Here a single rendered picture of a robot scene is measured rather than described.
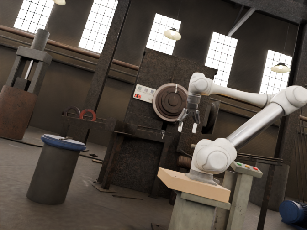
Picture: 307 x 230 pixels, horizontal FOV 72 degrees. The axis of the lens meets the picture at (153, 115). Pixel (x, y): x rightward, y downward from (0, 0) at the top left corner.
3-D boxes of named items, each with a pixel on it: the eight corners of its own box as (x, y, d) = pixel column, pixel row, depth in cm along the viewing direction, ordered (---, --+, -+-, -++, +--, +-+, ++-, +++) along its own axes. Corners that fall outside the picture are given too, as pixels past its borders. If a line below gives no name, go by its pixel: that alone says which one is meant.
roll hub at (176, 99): (158, 109, 248) (164, 87, 252) (181, 116, 250) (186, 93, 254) (158, 108, 243) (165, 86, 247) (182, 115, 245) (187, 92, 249)
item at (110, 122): (86, 184, 215) (107, 117, 225) (108, 186, 231) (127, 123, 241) (95, 191, 199) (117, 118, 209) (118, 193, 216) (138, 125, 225)
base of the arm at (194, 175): (223, 187, 135) (225, 179, 136) (190, 179, 134) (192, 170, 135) (213, 182, 153) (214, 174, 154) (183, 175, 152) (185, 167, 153)
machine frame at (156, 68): (108, 171, 318) (140, 64, 342) (177, 190, 325) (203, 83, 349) (101, 181, 246) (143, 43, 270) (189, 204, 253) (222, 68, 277)
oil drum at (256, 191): (242, 198, 442) (251, 156, 454) (268, 205, 446) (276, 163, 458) (259, 206, 383) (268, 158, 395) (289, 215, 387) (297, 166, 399)
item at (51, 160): (34, 187, 166) (51, 133, 172) (74, 197, 168) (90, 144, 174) (10, 198, 134) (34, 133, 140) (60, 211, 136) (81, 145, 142)
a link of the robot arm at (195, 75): (186, 93, 155) (187, 93, 142) (190, 72, 154) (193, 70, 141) (201, 96, 155) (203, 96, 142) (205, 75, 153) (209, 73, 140)
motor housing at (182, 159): (166, 201, 238) (177, 154, 245) (184, 206, 239) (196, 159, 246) (167, 204, 225) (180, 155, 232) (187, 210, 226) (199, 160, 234)
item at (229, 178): (210, 224, 196) (223, 169, 203) (223, 227, 197) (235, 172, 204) (216, 230, 184) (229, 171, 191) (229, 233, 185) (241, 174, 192)
